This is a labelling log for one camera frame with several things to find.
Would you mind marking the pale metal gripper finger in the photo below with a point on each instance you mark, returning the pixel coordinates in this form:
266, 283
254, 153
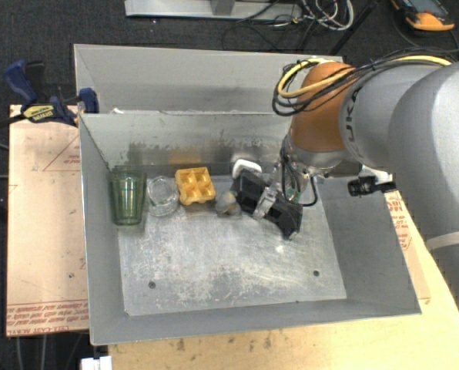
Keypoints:
261, 206
269, 208

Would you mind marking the black plastic holder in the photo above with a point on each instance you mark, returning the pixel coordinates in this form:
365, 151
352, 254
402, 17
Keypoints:
287, 216

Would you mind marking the grey yellow lump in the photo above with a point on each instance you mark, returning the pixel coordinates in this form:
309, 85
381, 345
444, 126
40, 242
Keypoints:
227, 203

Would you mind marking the white plastic piece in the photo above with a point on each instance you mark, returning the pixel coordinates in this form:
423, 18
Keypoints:
245, 166

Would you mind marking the grey metal bin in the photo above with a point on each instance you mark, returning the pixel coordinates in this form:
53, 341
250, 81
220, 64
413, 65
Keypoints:
229, 260

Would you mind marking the yellow toy waffle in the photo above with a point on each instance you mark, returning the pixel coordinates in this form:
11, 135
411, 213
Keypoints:
195, 186

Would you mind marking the clear glass jar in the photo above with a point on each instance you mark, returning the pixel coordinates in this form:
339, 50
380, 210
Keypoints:
163, 199

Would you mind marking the green clear plastic cup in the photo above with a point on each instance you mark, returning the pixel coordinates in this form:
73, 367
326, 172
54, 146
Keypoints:
127, 199

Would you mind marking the brown cardboard board red print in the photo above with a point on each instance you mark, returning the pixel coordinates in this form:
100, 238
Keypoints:
44, 222

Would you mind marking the black cylinder on white bracket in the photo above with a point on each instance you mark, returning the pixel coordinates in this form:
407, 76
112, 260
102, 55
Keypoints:
362, 187

